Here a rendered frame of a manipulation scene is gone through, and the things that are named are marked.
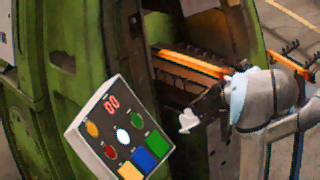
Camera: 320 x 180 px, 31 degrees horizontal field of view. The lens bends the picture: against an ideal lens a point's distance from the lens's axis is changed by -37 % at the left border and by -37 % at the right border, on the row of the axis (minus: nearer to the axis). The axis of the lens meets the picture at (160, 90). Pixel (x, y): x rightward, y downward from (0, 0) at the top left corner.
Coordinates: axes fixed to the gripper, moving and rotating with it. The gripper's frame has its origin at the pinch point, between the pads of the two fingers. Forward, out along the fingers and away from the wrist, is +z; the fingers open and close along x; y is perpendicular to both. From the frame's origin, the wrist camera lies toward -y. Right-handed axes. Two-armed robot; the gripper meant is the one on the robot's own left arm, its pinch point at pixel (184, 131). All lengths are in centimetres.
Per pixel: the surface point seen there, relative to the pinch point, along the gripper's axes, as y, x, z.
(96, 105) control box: 21.2, 11.6, 11.1
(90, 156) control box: 12.0, 27.4, 13.8
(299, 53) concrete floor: -75, -288, 73
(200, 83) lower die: 0.9, -41.2, 14.7
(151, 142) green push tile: 2.1, 2.0, 10.4
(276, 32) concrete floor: -57, -323, 103
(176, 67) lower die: 8, -51, 26
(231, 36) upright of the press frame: 4, -73, 9
